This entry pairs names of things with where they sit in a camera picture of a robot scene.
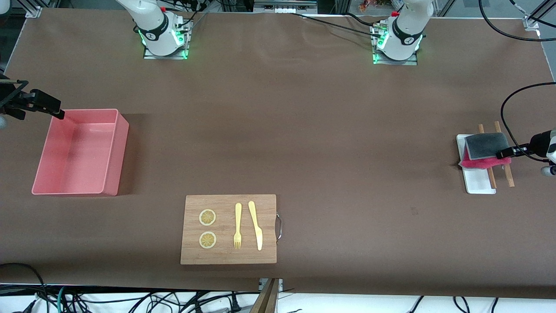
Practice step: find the yellow plastic knife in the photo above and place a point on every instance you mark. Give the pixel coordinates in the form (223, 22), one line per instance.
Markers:
(256, 226)

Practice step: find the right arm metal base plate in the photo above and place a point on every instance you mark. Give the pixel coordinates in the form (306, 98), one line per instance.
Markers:
(182, 54)

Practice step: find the round wooden stick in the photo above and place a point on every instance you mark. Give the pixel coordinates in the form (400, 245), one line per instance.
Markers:
(492, 179)
(509, 176)

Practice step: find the colourful toy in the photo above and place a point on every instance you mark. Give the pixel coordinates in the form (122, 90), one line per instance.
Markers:
(373, 4)

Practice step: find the grey metal box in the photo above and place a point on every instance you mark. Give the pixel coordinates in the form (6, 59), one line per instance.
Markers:
(284, 6)

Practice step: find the yellow plastic fork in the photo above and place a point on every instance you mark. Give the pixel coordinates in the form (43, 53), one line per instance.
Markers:
(238, 217)

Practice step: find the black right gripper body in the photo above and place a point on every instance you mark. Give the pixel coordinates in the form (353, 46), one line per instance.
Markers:
(9, 101)

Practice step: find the grey and pink cloth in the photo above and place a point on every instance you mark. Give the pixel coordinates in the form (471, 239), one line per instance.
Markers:
(486, 145)

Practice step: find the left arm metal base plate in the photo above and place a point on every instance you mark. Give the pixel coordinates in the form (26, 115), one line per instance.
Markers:
(412, 62)

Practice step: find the lemon slice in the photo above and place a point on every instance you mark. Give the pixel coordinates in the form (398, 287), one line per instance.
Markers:
(207, 240)
(207, 217)

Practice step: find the pink plastic bin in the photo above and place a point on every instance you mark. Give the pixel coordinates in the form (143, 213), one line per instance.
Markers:
(74, 152)

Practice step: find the aluminium frame corner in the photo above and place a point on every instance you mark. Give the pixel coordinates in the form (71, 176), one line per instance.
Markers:
(531, 22)
(34, 11)

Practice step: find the wooden cutting board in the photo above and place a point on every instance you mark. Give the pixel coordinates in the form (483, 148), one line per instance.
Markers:
(226, 256)

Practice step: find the wooden post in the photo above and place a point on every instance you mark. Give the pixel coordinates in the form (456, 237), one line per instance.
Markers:
(265, 300)

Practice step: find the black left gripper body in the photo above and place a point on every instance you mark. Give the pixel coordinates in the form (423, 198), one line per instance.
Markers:
(538, 144)

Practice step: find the white rectangular tray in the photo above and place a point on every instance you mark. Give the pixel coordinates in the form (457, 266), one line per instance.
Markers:
(478, 182)

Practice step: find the small metal bracket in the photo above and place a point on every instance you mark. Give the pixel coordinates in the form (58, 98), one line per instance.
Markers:
(280, 284)

